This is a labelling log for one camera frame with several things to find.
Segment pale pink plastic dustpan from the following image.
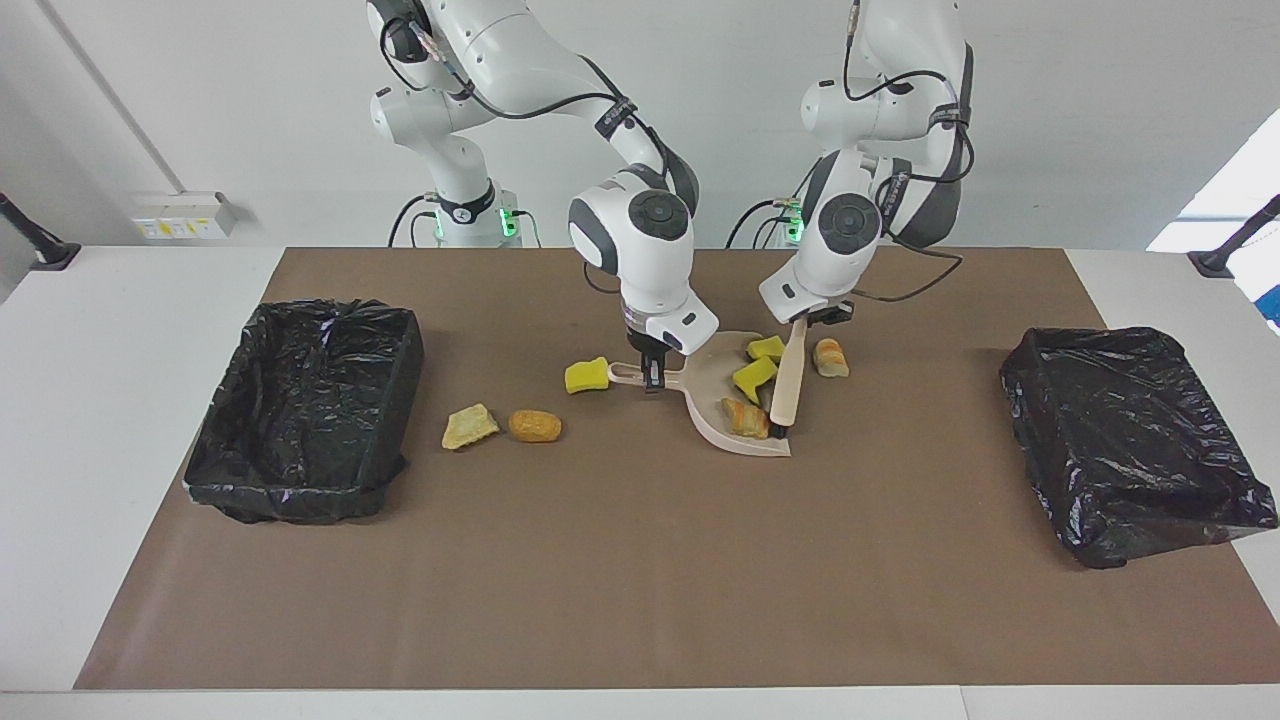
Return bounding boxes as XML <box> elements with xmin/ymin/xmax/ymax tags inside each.
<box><xmin>607</xmin><ymin>331</ymin><xmax>793</xmax><ymax>458</ymax></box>

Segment beige hand brush black bristles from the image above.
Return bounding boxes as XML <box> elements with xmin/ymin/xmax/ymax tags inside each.
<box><xmin>768</xmin><ymin>316</ymin><xmax>809</xmax><ymax>441</ymax></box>

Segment notched yellow sponge piece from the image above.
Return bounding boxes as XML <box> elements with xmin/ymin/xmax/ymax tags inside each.
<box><xmin>732</xmin><ymin>355</ymin><xmax>779</xmax><ymax>404</ymax></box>

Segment brown bread roll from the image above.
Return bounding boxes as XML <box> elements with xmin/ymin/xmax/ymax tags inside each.
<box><xmin>508</xmin><ymin>409</ymin><xmax>563</xmax><ymax>444</ymax></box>

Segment pale beige bread chunk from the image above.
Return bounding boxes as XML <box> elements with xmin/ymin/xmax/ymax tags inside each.
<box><xmin>441</xmin><ymin>403</ymin><xmax>500</xmax><ymax>451</ymax></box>

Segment black bag lined bin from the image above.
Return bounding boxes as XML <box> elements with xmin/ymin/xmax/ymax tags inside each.
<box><xmin>184</xmin><ymin>298</ymin><xmax>425</xmax><ymax>526</ymax></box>
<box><xmin>999</xmin><ymin>326</ymin><xmax>1280</xmax><ymax>571</ymax></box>

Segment brown paper table mat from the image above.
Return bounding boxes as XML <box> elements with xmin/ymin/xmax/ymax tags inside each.
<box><xmin>75</xmin><ymin>247</ymin><xmax>1280</xmax><ymax>691</ymax></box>

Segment white and blue box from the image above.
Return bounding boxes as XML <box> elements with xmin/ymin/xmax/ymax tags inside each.
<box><xmin>1228</xmin><ymin>235</ymin><xmax>1280</xmax><ymax>336</ymax></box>

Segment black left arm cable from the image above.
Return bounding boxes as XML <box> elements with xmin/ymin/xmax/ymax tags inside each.
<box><xmin>843</xmin><ymin>0</ymin><xmax>976</xmax><ymax>304</ymax></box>

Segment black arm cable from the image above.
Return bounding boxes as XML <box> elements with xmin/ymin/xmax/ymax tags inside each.
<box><xmin>378</xmin><ymin>15</ymin><xmax>701</xmax><ymax>298</ymax></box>
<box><xmin>843</xmin><ymin>0</ymin><xmax>976</xmax><ymax>304</ymax></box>

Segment black base cable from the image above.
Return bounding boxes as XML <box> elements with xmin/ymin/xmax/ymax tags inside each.
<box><xmin>388</xmin><ymin>193</ymin><xmax>441</xmax><ymax>248</ymax></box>
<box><xmin>725</xmin><ymin>197</ymin><xmax>801</xmax><ymax>249</ymax></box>

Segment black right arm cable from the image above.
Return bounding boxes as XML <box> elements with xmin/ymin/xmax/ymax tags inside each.
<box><xmin>378</xmin><ymin>15</ymin><xmax>701</xmax><ymax>298</ymax></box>

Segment white wall outlet box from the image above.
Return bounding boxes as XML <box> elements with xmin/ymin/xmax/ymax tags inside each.
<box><xmin>131</xmin><ymin>192</ymin><xmax>239</xmax><ymax>241</ymax></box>

